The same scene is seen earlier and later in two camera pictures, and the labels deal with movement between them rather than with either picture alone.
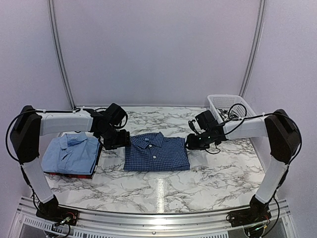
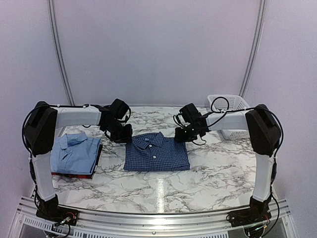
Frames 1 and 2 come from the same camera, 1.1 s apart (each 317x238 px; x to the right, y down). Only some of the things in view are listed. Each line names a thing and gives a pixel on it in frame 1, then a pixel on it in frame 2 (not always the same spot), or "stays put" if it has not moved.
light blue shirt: x=71 y=153 stays put
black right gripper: x=191 y=144 -> x=180 y=138
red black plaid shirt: x=80 y=176 stays put
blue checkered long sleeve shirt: x=153 y=151 stays put
